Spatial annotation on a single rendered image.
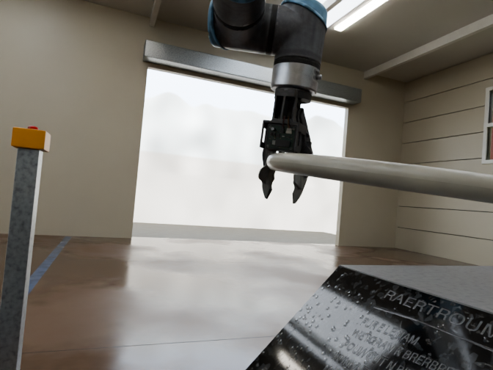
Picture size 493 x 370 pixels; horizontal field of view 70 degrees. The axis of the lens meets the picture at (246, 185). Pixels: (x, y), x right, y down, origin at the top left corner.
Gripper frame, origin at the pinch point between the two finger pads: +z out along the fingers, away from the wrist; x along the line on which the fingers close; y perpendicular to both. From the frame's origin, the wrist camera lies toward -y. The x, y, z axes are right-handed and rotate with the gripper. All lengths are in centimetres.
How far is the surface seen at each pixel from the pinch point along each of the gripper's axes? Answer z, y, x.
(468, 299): 3.1, 36.8, 27.4
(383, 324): 6.6, 37.5, 21.6
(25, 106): -51, -319, -544
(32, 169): 9, -31, -117
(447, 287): 3.5, 32.6, 26.5
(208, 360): 100, -97, -57
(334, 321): 8.3, 35.6, 17.6
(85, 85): -103, -381, -488
